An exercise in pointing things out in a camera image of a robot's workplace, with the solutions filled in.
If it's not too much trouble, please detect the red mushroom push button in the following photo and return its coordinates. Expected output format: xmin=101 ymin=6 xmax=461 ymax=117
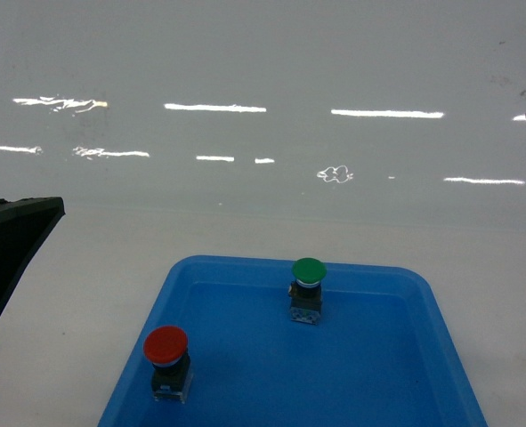
xmin=142 ymin=326 xmax=193 ymax=403

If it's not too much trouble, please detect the white whiteboard panel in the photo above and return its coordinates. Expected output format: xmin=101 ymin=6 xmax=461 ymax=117
xmin=0 ymin=1 xmax=526 ymax=229

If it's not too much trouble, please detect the green mushroom push button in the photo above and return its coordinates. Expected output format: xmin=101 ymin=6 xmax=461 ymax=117
xmin=288 ymin=257 xmax=327 ymax=325

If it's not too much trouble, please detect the blue plastic tray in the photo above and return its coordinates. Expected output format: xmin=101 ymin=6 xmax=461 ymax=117
xmin=100 ymin=255 xmax=486 ymax=426

